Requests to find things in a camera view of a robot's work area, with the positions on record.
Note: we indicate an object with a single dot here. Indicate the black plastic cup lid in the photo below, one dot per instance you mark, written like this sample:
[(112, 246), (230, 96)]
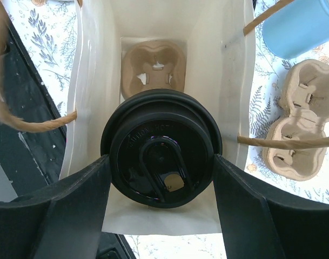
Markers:
[(161, 144)]

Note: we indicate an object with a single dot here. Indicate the blue cylindrical holder cup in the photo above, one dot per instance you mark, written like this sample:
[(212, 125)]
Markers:
[(297, 28)]

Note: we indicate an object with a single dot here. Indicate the floral patterned table mat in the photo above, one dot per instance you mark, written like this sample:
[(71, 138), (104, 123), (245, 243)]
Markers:
[(48, 30)]

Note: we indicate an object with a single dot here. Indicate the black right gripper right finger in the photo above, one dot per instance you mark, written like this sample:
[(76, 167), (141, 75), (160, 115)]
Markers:
[(275, 215)]

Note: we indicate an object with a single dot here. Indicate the brown paper takeout bag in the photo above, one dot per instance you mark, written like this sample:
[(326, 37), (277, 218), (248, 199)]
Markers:
[(219, 71)]

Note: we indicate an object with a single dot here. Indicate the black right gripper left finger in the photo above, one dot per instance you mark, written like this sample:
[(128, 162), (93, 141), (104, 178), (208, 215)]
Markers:
[(62, 220)]

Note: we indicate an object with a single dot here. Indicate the brown pulp cup carrier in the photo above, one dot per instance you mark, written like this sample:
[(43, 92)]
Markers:
[(305, 101)]

